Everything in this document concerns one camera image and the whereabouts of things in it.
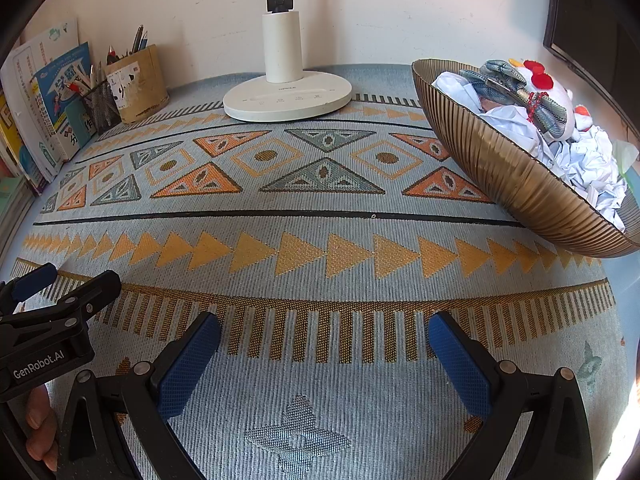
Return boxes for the white plush with red bow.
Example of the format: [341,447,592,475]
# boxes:
[507,57,576,116]

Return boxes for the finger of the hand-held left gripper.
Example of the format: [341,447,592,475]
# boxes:
[0,270,122,351]
[0,262,58,311]

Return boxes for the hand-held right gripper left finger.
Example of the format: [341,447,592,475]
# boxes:
[55,311,223,480]

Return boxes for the blue cover workbook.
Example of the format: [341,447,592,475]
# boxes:
[34,42,98,163]

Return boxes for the pile of papers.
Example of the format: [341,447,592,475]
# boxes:
[431,67,628,233]

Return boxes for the black monitor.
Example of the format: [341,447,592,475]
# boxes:
[542,0,640,126]

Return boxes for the brown ribbed glass bowl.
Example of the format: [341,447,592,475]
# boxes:
[411,58,640,259]

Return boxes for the black mesh pen holder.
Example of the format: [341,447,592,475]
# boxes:
[80,80,122,135]

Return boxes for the teal cover booklet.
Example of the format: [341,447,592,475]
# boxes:
[67,110,98,148]

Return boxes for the tan bamboo pen holder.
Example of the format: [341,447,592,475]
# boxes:
[103,44,169,125]

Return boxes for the person's left hand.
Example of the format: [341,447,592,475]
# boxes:
[24,384,60,472]

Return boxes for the light green plastic packet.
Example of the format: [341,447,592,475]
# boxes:
[612,140,640,171]

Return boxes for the patterned woven mat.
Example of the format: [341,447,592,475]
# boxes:
[10,77,632,480]

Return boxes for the grey plaid fabric bow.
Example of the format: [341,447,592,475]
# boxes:
[460,60,576,141]

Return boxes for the stack of green books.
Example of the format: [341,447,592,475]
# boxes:
[0,175,31,241]

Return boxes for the white desk lamp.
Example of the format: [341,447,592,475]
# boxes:
[222,0,353,122]

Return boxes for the bunch of pens and pencils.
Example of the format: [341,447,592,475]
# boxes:
[105,24,149,63]
[67,62,108,96]

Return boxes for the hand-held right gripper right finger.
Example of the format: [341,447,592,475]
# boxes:
[427,310,593,480]

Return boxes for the row of upright books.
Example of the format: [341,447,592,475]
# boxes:
[0,95,46,196]
[0,20,81,186]

